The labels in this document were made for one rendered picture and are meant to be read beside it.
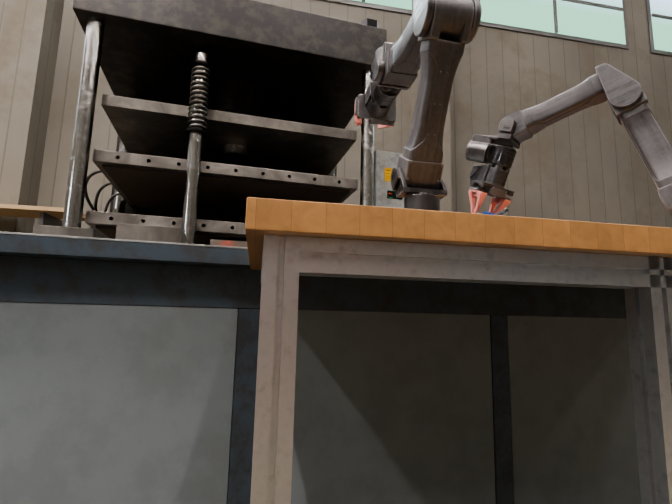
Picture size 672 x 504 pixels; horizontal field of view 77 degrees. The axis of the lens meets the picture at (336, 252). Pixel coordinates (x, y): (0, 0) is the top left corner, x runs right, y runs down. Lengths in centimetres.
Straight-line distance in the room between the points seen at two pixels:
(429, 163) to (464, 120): 419
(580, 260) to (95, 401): 89
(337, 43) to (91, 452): 179
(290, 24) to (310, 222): 167
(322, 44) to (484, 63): 351
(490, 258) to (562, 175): 479
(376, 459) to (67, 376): 67
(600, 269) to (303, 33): 169
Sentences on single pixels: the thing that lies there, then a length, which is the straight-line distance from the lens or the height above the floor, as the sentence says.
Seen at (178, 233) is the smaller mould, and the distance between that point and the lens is 112.
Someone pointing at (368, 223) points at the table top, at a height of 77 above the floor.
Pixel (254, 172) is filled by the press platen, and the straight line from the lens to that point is 188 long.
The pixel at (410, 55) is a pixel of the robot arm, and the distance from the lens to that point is 93.
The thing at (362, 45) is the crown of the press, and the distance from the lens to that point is 216.
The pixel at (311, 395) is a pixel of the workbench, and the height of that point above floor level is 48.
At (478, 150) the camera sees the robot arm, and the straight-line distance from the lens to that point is 125.
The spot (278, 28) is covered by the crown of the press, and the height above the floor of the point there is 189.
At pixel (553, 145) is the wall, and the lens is 544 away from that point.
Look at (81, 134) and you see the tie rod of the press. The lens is 191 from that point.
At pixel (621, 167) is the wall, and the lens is 593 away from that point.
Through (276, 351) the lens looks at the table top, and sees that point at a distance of 52.
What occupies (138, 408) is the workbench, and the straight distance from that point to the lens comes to 98.
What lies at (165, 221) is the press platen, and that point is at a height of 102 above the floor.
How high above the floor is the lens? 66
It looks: 9 degrees up
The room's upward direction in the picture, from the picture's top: 1 degrees clockwise
